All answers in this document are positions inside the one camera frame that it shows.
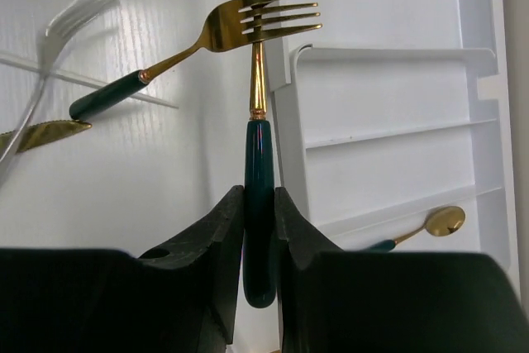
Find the white cutlery tray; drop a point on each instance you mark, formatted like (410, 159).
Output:
(392, 110)

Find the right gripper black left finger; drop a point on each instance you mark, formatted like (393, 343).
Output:
(179, 296)

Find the gold spoon green handle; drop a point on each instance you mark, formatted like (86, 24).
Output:
(259, 263)
(439, 223)

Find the white chopstick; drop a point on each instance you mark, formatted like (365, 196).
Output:
(32, 66)

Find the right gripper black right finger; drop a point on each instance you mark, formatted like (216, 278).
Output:
(332, 300)

